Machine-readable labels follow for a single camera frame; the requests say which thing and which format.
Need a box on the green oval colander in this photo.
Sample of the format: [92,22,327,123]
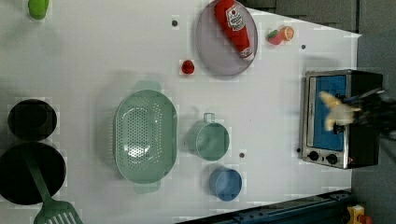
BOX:
[113,80,177,194]

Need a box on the large toy strawberry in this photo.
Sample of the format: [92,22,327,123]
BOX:
[267,30,283,46]

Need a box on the green cup with handle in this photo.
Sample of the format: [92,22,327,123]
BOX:
[187,112,230,161]

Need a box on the red ketchup bottle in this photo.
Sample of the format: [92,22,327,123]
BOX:
[214,0,254,61]

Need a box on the small red toy strawberry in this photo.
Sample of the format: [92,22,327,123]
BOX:
[181,60,195,75]

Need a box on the grey round plate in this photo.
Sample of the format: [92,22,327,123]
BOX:
[195,0,253,76]

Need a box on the bright green toy vegetable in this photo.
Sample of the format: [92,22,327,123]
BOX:
[28,0,50,20]

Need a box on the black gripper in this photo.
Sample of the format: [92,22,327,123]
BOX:
[332,88,396,135]

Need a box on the blue metal frame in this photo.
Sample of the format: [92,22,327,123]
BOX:
[178,190,356,224]

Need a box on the green slotted spatula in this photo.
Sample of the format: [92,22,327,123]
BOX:
[22,150,83,224]

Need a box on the toy orange half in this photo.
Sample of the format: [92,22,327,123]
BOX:
[280,26,294,41]

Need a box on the peeled toy banana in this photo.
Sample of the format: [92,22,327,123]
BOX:
[319,91,361,132]

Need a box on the large black cup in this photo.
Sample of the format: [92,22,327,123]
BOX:
[0,142,66,205]

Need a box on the black toaster oven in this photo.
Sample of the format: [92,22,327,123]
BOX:
[302,69,383,169]

